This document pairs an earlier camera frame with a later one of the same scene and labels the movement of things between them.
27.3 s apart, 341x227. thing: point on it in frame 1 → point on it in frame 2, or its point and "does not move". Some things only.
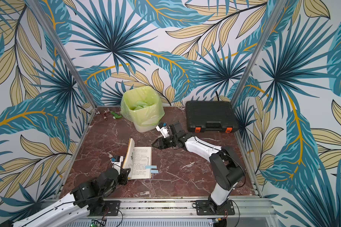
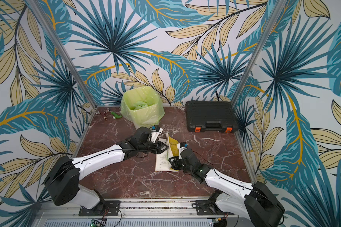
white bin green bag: [141, 106] does not move
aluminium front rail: [180, 213] does not move
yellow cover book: [136, 158] → [162, 163]
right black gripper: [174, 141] → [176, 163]
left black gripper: [124, 173] → [159, 145]
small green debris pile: [115, 116] does not move
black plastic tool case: [210, 116] does not move
